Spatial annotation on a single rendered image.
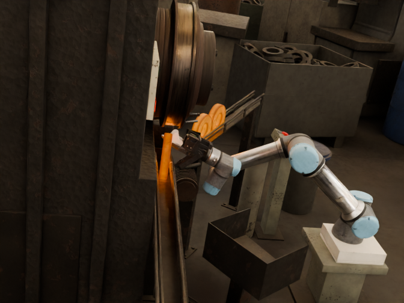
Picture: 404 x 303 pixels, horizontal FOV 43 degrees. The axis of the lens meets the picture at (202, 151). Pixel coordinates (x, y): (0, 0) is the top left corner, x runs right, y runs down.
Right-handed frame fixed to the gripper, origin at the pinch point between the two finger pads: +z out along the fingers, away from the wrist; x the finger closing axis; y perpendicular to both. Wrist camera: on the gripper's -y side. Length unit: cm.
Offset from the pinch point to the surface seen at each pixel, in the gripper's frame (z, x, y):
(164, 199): -6.4, 28.8, -11.7
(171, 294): -10, 77, -15
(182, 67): 12.1, 31.1, 36.5
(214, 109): -24, -44, 10
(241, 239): -34, 45, -6
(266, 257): -42, 53, -4
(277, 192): -84, -57, -20
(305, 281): -104, -13, -41
